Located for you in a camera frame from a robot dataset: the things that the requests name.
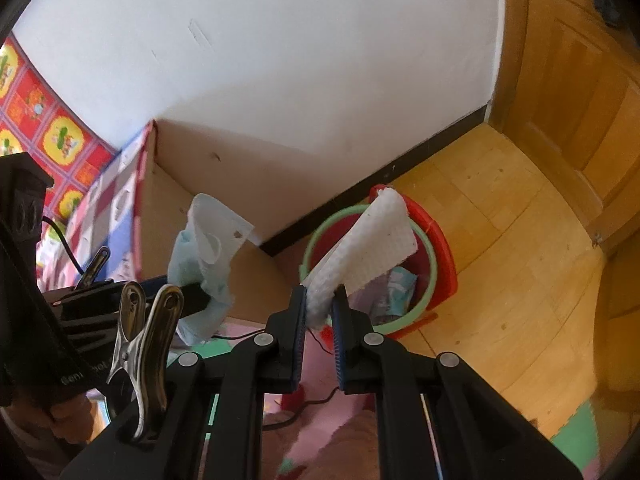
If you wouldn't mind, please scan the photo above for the fuzzy slipper with red pompom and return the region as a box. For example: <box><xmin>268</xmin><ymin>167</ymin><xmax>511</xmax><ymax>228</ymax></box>
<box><xmin>320</xmin><ymin>407</ymin><xmax>381</xmax><ymax>480</ymax></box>
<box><xmin>262</xmin><ymin>391</ymin><xmax>307</xmax><ymax>476</ymax></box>

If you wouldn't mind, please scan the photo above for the metal spring clip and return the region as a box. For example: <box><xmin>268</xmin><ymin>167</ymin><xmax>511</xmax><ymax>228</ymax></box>
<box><xmin>75</xmin><ymin>246</ymin><xmax>112</xmax><ymax>288</ymax></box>
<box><xmin>107</xmin><ymin>281</ymin><xmax>186</xmax><ymax>443</ymax></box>

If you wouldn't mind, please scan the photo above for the beige wooden bed frame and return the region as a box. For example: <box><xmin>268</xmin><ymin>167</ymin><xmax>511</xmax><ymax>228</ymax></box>
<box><xmin>136</xmin><ymin>119</ymin><xmax>301</xmax><ymax>328</ymax></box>

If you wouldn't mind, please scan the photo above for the green foam mat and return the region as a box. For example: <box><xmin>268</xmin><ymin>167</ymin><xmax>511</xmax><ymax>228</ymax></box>
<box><xmin>550</xmin><ymin>400</ymin><xmax>603</xmax><ymax>461</ymax></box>
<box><xmin>202</xmin><ymin>337</ymin><xmax>223</xmax><ymax>431</ymax></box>

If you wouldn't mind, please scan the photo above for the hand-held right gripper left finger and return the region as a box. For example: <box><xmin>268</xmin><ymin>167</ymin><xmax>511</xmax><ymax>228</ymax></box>
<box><xmin>60</xmin><ymin>284</ymin><xmax>307</xmax><ymax>480</ymax></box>

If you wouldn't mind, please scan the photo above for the pink foam mat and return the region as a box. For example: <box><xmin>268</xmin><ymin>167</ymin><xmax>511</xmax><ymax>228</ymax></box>
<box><xmin>200</xmin><ymin>320</ymin><xmax>381</xmax><ymax>480</ymax></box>

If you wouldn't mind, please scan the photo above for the pale purple wrapper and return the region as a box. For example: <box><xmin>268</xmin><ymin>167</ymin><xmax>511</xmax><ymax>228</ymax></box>
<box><xmin>350</xmin><ymin>280</ymin><xmax>397</xmax><ymax>322</ymax></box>

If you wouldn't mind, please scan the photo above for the red plastic stand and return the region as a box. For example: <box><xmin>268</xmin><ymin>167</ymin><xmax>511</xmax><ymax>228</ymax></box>
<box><xmin>320</xmin><ymin>184</ymin><xmax>458</xmax><ymax>356</ymax></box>

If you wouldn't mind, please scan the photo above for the white tissue paper roll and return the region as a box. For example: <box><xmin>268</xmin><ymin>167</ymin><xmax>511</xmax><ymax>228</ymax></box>
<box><xmin>301</xmin><ymin>187</ymin><xmax>420</xmax><ymax>333</ymax></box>

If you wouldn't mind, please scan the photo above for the red floral wall covering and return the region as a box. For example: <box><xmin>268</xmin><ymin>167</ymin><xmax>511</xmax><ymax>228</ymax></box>
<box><xmin>0</xmin><ymin>35</ymin><xmax>121</xmax><ymax>221</ymax></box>

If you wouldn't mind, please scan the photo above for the blue face mask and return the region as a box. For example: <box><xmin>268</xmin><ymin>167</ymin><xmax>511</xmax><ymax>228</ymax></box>
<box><xmin>167</xmin><ymin>192</ymin><xmax>255</xmax><ymax>346</ymax></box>

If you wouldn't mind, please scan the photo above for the red bucket with green rim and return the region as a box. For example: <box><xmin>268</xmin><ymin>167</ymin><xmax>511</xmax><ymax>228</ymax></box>
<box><xmin>300</xmin><ymin>204</ymin><xmax>440</xmax><ymax>337</ymax></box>

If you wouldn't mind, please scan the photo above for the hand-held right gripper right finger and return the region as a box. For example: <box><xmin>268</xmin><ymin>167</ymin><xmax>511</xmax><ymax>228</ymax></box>
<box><xmin>332</xmin><ymin>284</ymin><xmax>583</xmax><ymax>480</ymax></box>

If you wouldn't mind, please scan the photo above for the wooden door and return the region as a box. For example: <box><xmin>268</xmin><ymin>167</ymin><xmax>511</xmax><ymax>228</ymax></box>
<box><xmin>487</xmin><ymin>0</ymin><xmax>640</xmax><ymax>261</ymax></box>

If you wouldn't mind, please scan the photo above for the black cable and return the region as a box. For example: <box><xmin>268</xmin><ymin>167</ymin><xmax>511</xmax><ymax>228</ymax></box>
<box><xmin>215</xmin><ymin>329</ymin><xmax>341</xmax><ymax>430</ymax></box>
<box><xmin>41</xmin><ymin>215</ymin><xmax>86</xmax><ymax>278</ymax></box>

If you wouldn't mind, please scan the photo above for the person's left hand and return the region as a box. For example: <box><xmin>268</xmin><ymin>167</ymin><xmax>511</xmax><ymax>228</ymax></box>
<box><xmin>10</xmin><ymin>392</ymin><xmax>98</xmax><ymax>448</ymax></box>

